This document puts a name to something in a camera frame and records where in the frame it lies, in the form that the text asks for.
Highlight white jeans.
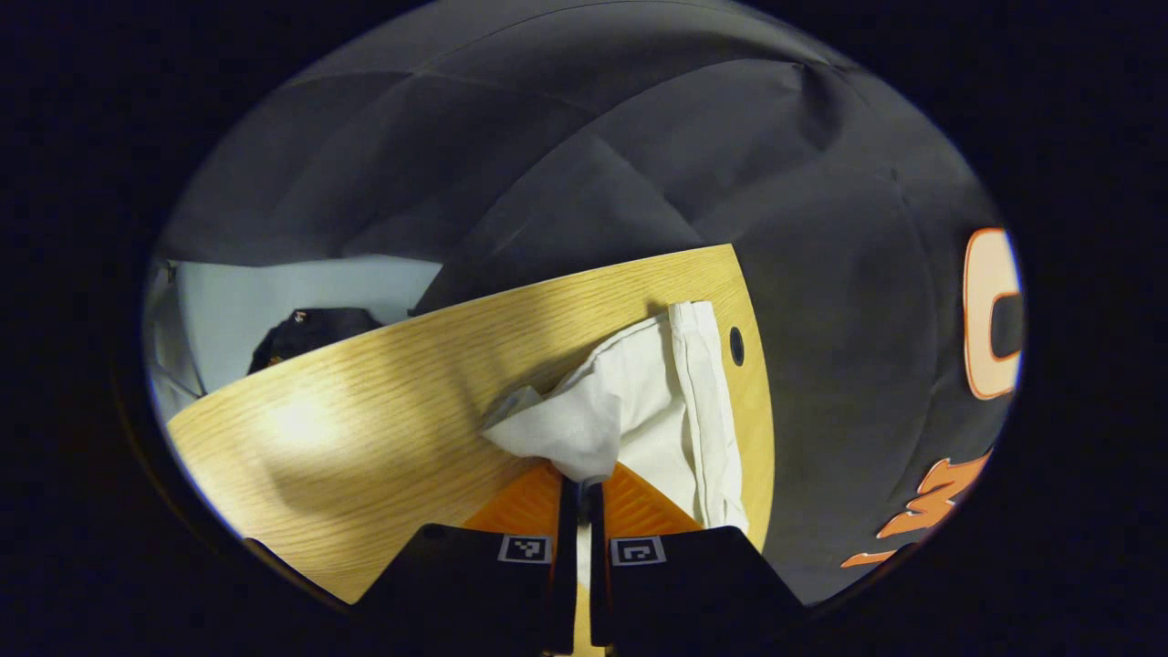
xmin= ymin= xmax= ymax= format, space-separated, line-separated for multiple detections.
xmin=479 ymin=299 xmax=751 ymax=585

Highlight black backdrop cloth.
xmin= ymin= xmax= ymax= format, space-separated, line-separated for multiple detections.
xmin=155 ymin=0 xmax=1025 ymax=608

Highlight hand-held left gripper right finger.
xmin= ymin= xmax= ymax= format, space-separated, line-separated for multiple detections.
xmin=587 ymin=463 xmax=809 ymax=651

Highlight black bag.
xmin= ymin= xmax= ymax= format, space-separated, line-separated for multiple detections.
xmin=246 ymin=308 xmax=386 ymax=377

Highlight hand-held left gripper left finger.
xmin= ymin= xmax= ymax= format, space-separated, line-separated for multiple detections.
xmin=354 ymin=464 xmax=581 ymax=655

